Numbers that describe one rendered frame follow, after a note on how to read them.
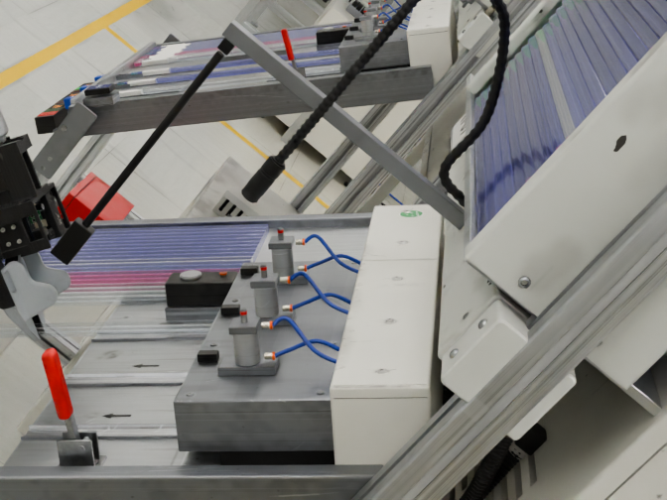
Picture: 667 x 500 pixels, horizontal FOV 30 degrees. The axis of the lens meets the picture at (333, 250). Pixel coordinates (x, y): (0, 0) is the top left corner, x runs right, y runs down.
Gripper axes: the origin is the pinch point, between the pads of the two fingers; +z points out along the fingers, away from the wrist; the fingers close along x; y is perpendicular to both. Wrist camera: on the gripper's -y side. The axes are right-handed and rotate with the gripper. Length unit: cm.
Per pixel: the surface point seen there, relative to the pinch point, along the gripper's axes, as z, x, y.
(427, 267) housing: 3.8, -2.5, 43.2
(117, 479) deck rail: 4.8, -32.0, 17.7
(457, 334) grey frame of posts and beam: 0, -32, 48
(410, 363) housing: 3.7, -25.6, 42.6
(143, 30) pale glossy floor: 9, 431, -105
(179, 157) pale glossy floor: 50, 330, -79
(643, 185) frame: -9, -34, 64
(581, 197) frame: -9, -34, 59
